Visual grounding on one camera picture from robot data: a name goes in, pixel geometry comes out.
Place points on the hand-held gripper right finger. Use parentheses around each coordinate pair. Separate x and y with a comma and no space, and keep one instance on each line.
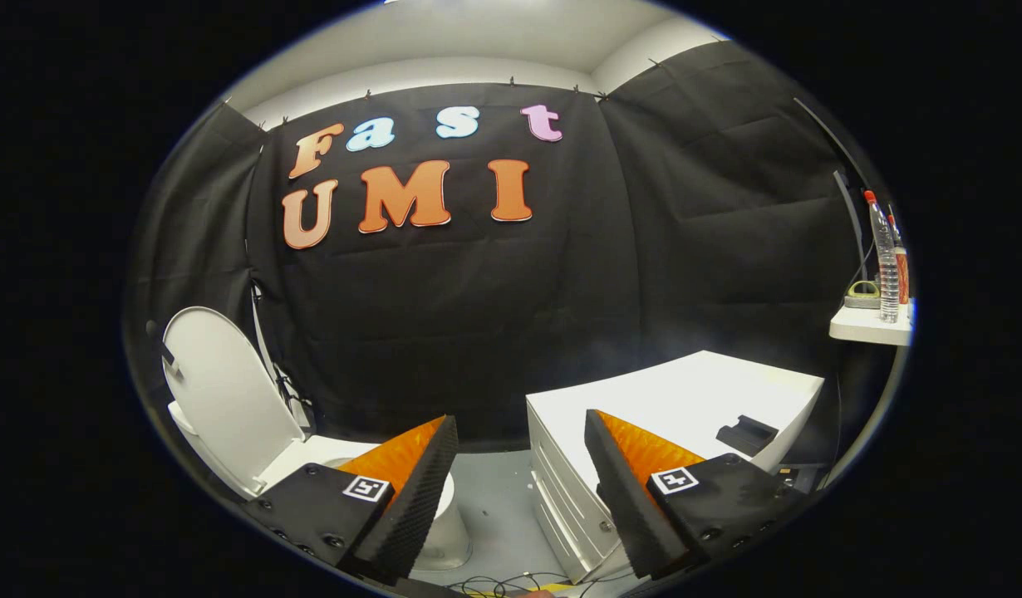
(623,498)

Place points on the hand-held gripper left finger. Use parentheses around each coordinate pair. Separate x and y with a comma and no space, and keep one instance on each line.
(415,498)

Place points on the white toilet lid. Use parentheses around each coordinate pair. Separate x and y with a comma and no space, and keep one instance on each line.
(224,390)

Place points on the white ceramic toilet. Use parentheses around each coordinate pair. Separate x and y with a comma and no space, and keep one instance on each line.
(312,455)

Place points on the yellow floor tape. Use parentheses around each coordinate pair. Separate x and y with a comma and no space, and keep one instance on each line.
(552,587)

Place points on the white drawer cabinet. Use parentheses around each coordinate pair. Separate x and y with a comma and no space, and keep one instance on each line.
(669,390)

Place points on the black light stand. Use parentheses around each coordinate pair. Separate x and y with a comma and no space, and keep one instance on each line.
(287,390)

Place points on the black backdrop cloth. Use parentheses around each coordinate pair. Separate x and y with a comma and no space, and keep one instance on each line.
(478,307)

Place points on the white shelf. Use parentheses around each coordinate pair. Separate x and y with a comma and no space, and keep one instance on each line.
(868,325)

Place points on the grey green tape roll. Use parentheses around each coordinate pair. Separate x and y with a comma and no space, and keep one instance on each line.
(862,297)

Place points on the clear plastic water bottle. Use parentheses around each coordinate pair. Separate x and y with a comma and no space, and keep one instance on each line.
(885,266)

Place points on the grey metal pole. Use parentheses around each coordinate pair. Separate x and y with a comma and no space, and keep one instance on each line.
(852,224)

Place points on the red label bottle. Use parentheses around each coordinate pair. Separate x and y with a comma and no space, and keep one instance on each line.
(901,274)

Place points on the small black bracket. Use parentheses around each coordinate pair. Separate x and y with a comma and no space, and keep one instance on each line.
(748,433)

